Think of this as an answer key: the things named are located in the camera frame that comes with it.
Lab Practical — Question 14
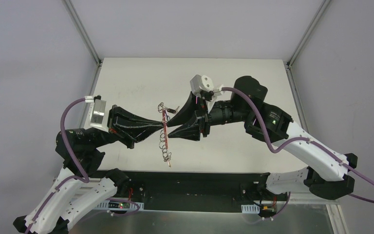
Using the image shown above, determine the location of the left white cable duct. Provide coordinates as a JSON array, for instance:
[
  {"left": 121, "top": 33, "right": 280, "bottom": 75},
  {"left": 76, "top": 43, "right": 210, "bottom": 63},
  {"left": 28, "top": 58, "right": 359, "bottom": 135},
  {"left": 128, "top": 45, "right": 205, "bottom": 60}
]
[{"left": 93, "top": 200, "right": 144, "bottom": 211}]

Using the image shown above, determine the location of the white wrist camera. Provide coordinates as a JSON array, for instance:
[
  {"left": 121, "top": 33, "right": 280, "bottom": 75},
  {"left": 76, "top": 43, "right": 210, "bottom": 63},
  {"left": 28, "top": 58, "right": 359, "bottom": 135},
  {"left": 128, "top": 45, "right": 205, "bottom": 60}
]
[
  {"left": 84, "top": 95, "right": 108, "bottom": 132},
  {"left": 190, "top": 75, "right": 224, "bottom": 113}
]

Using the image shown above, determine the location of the right metal frame post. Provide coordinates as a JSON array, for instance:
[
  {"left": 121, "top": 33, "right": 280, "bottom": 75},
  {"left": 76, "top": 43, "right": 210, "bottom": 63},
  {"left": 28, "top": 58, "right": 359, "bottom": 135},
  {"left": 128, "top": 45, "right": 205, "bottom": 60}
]
[{"left": 287, "top": 0, "right": 333, "bottom": 69}]

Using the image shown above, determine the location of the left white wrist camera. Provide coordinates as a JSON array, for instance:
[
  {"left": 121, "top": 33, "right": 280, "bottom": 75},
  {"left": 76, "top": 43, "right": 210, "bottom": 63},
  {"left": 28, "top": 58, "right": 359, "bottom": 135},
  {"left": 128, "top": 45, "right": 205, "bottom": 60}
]
[{"left": 84, "top": 95, "right": 108, "bottom": 132}]

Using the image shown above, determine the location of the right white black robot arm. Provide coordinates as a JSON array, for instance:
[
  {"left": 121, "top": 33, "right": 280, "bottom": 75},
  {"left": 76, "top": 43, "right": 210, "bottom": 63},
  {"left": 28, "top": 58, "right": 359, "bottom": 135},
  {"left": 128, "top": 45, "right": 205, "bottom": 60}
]
[{"left": 167, "top": 75, "right": 357, "bottom": 200}]

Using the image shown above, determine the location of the white cable duct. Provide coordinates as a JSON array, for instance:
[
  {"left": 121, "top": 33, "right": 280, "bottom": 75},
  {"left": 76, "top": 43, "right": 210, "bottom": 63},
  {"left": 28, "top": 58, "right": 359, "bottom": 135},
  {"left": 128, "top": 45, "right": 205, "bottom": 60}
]
[
  {"left": 93, "top": 200, "right": 144, "bottom": 211},
  {"left": 241, "top": 204, "right": 260, "bottom": 214}
]

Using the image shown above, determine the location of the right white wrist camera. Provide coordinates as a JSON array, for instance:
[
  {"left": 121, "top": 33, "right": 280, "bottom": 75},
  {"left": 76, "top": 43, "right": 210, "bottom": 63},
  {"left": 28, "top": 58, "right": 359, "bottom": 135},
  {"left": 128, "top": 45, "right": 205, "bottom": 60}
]
[{"left": 190, "top": 75, "right": 224, "bottom": 113}]

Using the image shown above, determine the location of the right white cable duct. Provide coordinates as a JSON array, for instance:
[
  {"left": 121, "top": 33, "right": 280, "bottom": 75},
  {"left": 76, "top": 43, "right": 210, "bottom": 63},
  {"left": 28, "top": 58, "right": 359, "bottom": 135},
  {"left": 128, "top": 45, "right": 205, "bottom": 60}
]
[{"left": 241, "top": 204, "right": 260, "bottom": 214}]

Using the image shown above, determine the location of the metal frame post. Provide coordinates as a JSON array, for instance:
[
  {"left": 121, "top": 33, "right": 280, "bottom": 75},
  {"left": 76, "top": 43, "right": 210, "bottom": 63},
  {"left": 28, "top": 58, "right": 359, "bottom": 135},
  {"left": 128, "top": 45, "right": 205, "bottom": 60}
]
[
  {"left": 62, "top": 0, "right": 102, "bottom": 67},
  {"left": 287, "top": 0, "right": 333, "bottom": 69}
]

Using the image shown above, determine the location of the black head small key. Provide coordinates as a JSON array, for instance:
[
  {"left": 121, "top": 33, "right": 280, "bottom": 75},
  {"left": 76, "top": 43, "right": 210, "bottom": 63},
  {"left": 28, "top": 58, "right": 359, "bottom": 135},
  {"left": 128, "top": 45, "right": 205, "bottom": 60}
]
[{"left": 167, "top": 106, "right": 180, "bottom": 115}]

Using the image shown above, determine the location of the left metal frame post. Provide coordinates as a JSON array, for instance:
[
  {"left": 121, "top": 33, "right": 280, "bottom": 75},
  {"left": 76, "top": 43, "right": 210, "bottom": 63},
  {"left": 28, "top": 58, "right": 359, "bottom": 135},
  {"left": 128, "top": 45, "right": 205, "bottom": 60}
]
[{"left": 62, "top": 0, "right": 102, "bottom": 67}]

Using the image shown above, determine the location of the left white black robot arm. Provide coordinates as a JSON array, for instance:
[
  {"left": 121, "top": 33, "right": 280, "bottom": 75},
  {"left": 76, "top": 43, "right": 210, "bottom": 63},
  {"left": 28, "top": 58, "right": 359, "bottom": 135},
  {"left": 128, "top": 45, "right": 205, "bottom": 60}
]
[{"left": 13, "top": 105, "right": 163, "bottom": 234}]

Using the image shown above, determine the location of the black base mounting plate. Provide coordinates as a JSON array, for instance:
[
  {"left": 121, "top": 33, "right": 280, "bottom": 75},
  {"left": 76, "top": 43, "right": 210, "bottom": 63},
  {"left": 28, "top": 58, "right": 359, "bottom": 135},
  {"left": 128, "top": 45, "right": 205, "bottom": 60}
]
[{"left": 114, "top": 171, "right": 287, "bottom": 213}]

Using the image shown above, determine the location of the red keyring holder with rings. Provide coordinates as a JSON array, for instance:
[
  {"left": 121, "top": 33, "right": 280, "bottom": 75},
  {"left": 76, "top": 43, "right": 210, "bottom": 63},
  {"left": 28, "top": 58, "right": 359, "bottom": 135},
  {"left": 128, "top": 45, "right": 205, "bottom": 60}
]
[{"left": 157, "top": 102, "right": 171, "bottom": 167}]

